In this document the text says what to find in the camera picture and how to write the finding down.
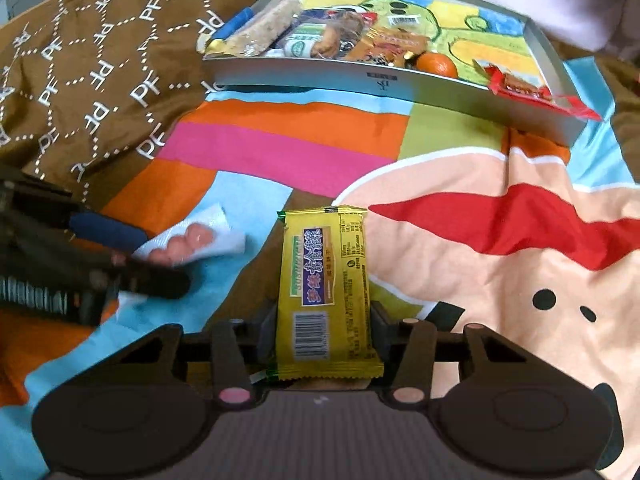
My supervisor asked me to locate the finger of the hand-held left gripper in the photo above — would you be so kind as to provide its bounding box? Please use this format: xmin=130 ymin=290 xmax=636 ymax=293
xmin=107 ymin=255 xmax=193 ymax=301
xmin=67 ymin=210 xmax=148 ymax=256

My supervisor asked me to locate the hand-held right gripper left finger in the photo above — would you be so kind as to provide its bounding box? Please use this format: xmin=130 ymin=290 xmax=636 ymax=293
xmin=107 ymin=305 xmax=277 ymax=406

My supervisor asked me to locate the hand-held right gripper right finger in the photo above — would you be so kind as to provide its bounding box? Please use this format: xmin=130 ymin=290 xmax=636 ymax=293
xmin=371 ymin=302 xmax=531 ymax=405

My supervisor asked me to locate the yellow biscuit packet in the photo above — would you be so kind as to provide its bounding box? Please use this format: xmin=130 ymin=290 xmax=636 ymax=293
xmin=267 ymin=205 xmax=386 ymax=381

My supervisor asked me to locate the blue and white snack packet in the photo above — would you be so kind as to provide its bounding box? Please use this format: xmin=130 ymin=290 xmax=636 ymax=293
xmin=217 ymin=7 xmax=258 ymax=41

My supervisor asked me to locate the nougat bar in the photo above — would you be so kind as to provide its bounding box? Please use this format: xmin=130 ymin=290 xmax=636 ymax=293
xmin=205 ymin=0 xmax=308 ymax=58

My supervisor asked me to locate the grey shallow tray box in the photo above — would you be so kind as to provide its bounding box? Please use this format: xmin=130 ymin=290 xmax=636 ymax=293
xmin=202 ymin=0 xmax=591 ymax=147

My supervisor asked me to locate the green label snack packet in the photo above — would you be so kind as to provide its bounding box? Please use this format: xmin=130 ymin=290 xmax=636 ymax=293
xmin=280 ymin=22 xmax=351 ymax=58

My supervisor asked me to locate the red snack packet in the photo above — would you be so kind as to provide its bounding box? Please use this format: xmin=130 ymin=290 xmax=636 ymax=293
xmin=472 ymin=59 xmax=603 ymax=122

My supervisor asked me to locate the orange tangerine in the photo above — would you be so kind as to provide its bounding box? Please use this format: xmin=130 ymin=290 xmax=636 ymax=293
xmin=416 ymin=52 xmax=458 ymax=79

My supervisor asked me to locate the gold foil snack packet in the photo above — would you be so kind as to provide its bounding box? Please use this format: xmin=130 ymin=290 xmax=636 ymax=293
xmin=345 ymin=25 xmax=426 ymax=68

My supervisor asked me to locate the clear packet of mixed nuts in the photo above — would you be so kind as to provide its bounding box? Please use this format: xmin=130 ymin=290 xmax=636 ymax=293
xmin=300 ymin=7 xmax=372 ymax=37

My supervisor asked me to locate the colourful printed blanket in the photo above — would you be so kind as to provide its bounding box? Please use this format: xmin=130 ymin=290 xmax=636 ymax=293
xmin=0 ymin=57 xmax=640 ymax=480

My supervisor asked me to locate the brown patterned quilt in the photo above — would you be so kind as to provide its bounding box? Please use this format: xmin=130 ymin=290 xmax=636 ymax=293
xmin=0 ymin=0 xmax=301 ymax=197

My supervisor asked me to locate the colourful cartoon drawing sheet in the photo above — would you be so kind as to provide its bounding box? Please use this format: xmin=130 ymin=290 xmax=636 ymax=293
xmin=300 ymin=0 xmax=546 ymax=91

